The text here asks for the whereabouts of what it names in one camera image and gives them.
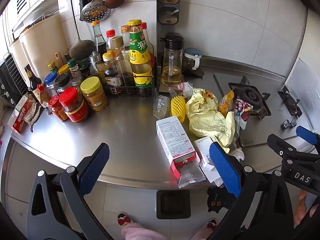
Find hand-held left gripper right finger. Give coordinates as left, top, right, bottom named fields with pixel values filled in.
left=209, top=141, right=295, bottom=240

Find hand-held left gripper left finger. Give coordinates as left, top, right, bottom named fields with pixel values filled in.
left=26, top=142, right=110, bottom=240

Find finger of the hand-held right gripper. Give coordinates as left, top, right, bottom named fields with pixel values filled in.
left=296, top=126, right=320, bottom=146
left=267, top=134, right=320, bottom=170

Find clear plastic wrapper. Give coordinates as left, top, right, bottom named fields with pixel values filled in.
left=153, top=95, right=172, bottom=120

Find person's right hand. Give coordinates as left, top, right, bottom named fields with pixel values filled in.
left=294, top=189, right=320, bottom=227

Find white paper scrap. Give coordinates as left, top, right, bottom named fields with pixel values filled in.
left=199, top=162, right=223, bottom=187

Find crumpled white tissue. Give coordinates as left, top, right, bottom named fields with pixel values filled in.
left=228, top=148, right=245, bottom=161

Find small white box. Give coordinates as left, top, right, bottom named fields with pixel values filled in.
left=194, top=136, right=218, bottom=166

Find black cat floor mat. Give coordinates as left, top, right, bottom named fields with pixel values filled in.
left=206, top=186, right=237, bottom=213

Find small clear sachet wrapper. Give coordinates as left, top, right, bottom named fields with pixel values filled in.
left=178, top=166, right=207, bottom=189

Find steel gas stove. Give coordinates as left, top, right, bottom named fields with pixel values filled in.
left=213, top=73, right=316, bottom=148

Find clear stove splash guard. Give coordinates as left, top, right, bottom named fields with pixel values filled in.
left=284, top=57, right=320, bottom=131

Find crumpled yellow plastic bag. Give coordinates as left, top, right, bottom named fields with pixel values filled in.
left=186, top=88, right=237, bottom=153

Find white slipper red bow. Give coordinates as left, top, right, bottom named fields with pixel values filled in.
left=202, top=219, right=217, bottom=231
left=117, top=212, right=133, bottom=227

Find white and pink carton box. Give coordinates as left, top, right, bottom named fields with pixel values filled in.
left=156, top=117, right=197, bottom=180

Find dark red snack wrapper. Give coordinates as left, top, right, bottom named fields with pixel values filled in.
left=233, top=99, right=253, bottom=122

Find large red lid jar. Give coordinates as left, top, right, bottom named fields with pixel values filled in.
left=59, top=87, right=89, bottom=123

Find orange snack packet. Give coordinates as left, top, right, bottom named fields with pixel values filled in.
left=219, top=90, right=235, bottom=117

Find small red chili jar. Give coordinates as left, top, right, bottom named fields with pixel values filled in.
left=48, top=95, right=68, bottom=122

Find large yellow lid jar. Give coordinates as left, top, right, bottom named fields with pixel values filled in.
left=80, top=76, right=108, bottom=112

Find yellow foam fruit net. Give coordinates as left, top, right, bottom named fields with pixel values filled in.
left=170, top=95, right=187, bottom=123

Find clipped food bag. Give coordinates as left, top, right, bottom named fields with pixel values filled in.
left=26, top=102, right=43, bottom=132

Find person's pink fleece trousers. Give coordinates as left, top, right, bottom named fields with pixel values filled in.
left=121, top=221, right=216, bottom=240

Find red and white packet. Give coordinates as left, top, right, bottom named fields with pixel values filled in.
left=11, top=94, right=37, bottom=133

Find black lid jar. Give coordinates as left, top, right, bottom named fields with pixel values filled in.
left=54, top=74, right=73, bottom=95

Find pink printed wrapper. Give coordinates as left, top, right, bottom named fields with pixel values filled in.
left=174, top=81, right=195, bottom=98

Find small red cap bottle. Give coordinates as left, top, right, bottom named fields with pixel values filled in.
left=37, top=84, right=50, bottom=108

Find dark bottle yellow cap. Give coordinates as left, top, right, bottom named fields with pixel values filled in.
left=102, top=52, right=123, bottom=95

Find spice shaker green cap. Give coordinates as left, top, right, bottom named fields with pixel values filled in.
left=67, top=59, right=82, bottom=81

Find black coaster mat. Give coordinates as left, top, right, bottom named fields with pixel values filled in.
left=182, top=66, right=205, bottom=77

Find glass cruet metal lid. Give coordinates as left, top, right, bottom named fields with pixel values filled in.
left=89, top=52, right=105, bottom=78

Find small yellow lid jar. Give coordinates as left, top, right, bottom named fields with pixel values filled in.
left=58, top=64, right=71, bottom=76

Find tall dark sauce bottle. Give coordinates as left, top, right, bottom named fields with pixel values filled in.
left=24, top=65, right=45, bottom=106

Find glass bottle gold cap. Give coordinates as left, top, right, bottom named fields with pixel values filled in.
left=112, top=36, right=133, bottom=86

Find glass jar blue lid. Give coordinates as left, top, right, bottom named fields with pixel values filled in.
left=183, top=48, right=203, bottom=71

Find yellow-cap green-label bottle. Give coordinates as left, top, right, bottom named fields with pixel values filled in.
left=128, top=19, right=153, bottom=88

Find glass oil dispenser black lid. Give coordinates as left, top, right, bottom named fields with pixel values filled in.
left=159, top=35, right=185, bottom=86

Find black toaster oven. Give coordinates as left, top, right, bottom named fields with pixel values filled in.
left=0, top=51, right=28, bottom=106

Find clear bottle red cap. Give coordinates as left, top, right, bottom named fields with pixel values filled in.
left=105, top=29, right=118, bottom=55

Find dark sauce bottle orange cap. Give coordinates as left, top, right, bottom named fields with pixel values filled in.
left=91, top=20, right=107, bottom=55

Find beige cutting board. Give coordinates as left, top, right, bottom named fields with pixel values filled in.
left=10, top=12, right=71, bottom=81

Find tall red cap bottle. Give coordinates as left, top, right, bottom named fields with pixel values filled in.
left=140, top=22, right=156, bottom=68

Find steel slotted skimmer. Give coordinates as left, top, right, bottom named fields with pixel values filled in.
left=80, top=0, right=111, bottom=23

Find black wire rack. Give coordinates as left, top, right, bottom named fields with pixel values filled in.
left=100, top=55, right=156, bottom=97

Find wooden utensil handle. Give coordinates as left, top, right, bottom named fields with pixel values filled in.
left=55, top=52, right=65, bottom=68

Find black ladle orange handle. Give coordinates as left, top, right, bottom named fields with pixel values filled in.
left=66, top=0, right=95, bottom=61

